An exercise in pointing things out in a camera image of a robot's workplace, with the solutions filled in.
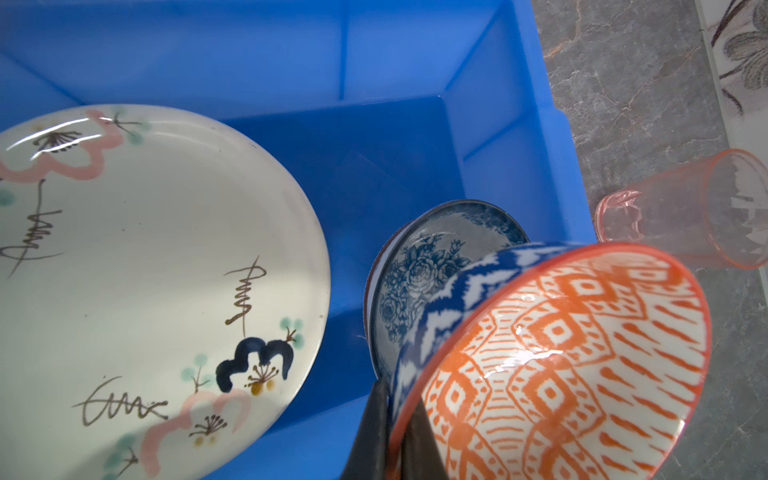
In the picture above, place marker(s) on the pink glass cup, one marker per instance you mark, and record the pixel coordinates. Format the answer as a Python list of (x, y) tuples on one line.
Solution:
[(710, 213)]

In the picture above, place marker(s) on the red patterned bottom bowl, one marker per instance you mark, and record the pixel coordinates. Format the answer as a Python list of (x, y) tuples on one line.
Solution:
[(555, 361)]

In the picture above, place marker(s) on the blue plastic bin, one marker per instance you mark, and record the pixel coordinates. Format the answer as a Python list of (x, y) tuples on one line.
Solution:
[(380, 110)]

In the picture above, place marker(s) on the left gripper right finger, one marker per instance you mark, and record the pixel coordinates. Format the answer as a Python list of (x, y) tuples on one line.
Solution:
[(421, 459)]

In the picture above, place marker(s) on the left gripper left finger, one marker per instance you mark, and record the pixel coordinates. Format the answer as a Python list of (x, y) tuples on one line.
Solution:
[(368, 454)]

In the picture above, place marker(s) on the blue patterned bowl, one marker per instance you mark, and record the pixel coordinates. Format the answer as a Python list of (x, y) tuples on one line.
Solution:
[(418, 260)]

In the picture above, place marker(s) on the cream plum blossom plate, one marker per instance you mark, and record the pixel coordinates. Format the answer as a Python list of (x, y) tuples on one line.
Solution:
[(165, 287)]

